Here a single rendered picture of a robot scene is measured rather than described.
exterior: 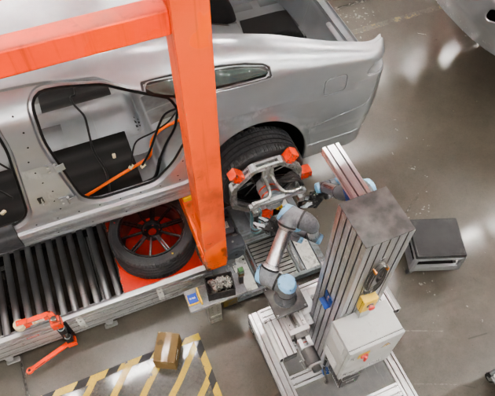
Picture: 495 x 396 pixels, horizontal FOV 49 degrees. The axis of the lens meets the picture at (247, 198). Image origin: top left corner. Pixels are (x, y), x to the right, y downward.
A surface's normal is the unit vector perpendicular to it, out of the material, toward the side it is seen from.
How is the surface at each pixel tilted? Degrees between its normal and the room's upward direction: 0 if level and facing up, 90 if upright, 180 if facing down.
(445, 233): 0
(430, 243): 0
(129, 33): 90
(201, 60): 90
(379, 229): 0
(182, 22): 90
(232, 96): 80
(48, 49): 90
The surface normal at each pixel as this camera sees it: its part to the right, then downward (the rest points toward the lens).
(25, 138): 0.36, 0.65
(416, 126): 0.00, -0.55
